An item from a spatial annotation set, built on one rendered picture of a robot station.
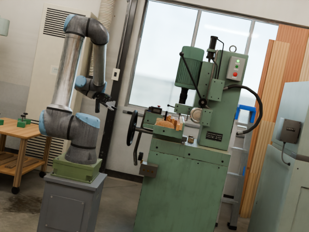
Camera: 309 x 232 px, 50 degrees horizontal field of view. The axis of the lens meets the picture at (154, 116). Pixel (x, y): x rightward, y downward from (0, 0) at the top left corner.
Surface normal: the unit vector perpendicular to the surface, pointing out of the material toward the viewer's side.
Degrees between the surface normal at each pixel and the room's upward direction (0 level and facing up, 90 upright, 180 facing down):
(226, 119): 90
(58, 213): 90
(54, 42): 90
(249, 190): 88
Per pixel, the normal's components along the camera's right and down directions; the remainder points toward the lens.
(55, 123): 0.07, -0.06
